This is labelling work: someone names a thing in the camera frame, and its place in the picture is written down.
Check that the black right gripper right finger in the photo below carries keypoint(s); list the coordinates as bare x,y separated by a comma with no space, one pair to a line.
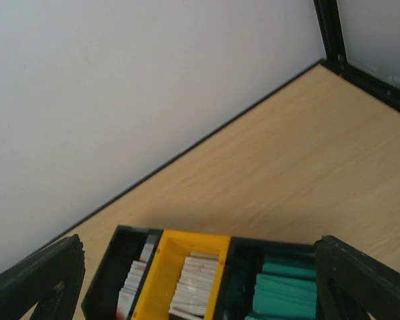
353,285

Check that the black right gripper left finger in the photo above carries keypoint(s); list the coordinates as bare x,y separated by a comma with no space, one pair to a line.
48,281

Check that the teal card stack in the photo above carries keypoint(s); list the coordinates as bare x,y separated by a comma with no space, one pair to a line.
284,289

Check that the red white card stack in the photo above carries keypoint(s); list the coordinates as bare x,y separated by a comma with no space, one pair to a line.
126,298

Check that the black left tray compartment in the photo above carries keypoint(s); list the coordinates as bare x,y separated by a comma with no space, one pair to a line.
125,246

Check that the black tray compartment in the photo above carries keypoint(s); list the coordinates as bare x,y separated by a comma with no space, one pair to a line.
125,246
244,261

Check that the yellow middle tray compartment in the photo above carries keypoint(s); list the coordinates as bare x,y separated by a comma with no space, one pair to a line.
161,281

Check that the black right tray compartment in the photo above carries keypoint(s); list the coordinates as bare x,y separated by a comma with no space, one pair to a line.
244,261

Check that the black metal cage frame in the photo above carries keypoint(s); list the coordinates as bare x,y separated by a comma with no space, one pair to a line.
336,58

